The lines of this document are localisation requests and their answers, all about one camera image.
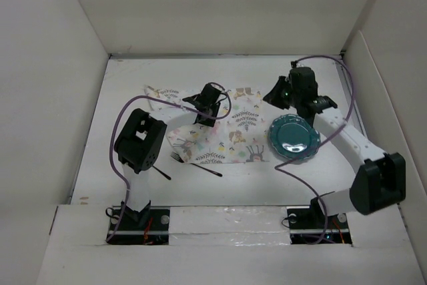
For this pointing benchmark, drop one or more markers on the teal scalloped plate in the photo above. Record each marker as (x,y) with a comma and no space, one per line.
(293,138)

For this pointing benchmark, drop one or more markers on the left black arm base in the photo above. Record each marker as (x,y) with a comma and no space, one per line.
(149,227)

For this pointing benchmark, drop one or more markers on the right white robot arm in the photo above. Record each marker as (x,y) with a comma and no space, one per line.
(380,177)

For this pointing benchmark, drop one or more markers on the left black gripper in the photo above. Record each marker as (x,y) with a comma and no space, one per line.
(208,123)

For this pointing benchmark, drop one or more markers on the patterned cloth placemat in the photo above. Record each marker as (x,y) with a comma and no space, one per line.
(241,137)

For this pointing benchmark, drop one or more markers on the black spoon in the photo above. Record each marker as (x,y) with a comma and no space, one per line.
(162,173)

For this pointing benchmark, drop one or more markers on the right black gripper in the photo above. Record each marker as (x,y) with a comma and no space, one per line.
(272,97)

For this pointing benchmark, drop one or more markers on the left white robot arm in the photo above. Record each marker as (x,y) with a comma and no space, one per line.
(134,150)

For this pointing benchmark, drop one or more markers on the black fork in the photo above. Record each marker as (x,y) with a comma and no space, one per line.
(177,158)

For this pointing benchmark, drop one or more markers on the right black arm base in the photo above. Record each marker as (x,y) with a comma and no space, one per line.
(307,225)

